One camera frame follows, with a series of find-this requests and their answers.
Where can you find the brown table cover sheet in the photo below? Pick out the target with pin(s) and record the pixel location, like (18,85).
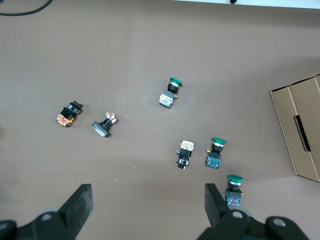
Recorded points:
(150,50)

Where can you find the green mushroom pushbutton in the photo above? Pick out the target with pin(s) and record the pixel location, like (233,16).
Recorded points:
(235,192)
(215,155)
(168,96)

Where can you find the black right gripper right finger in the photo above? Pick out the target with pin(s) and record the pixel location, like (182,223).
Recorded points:
(235,225)

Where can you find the black square button red terminals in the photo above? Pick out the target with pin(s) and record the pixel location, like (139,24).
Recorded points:
(103,125)

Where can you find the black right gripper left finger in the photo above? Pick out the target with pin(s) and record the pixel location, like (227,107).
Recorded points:
(50,225)

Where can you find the cardboard box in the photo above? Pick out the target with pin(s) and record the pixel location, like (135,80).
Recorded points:
(300,120)

